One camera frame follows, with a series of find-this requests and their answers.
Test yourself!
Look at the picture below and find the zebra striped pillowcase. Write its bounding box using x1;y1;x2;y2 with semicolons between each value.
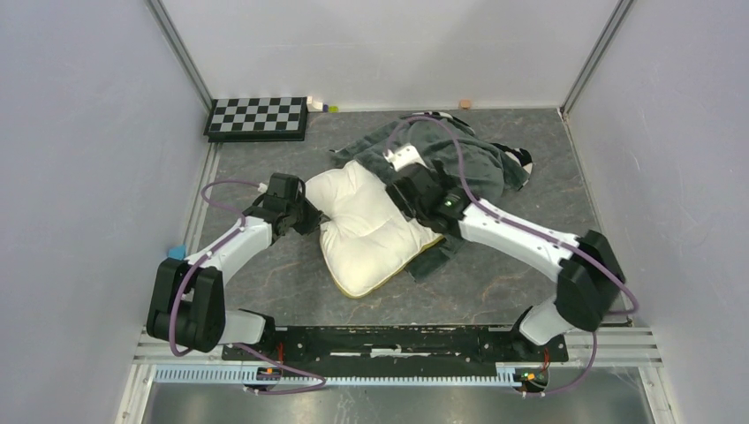
329;110;534;285

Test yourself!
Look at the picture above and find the white pillow with yellow edge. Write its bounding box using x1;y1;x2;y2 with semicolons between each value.
306;161;443;299

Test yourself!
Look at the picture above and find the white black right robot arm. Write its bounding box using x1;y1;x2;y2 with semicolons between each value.
386;163;624;360

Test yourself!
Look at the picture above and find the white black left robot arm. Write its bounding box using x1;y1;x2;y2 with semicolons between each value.
146;173;322;360

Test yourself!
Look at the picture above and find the black white checkerboard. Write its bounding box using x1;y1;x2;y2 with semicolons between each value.
203;96;308;142

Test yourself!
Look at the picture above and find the small cream toy block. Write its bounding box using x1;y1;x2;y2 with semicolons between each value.
306;96;339;113

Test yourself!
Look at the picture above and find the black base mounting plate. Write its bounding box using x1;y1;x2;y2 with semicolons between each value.
254;325;569;377

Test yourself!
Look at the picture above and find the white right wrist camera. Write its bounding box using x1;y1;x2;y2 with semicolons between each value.
383;144;427;172

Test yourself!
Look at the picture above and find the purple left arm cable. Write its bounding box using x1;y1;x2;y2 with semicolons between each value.
168;179;328;397

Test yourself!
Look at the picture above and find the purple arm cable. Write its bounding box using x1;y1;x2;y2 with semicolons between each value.
168;179;328;397
384;115;640;399

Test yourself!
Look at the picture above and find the blue clip on wall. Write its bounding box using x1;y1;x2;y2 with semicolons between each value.
167;245;186;261

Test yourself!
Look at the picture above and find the light blue cable comb strip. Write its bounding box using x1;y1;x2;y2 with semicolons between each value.
154;365;520;388

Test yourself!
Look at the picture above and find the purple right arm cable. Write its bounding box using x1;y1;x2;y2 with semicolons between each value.
384;115;640;399

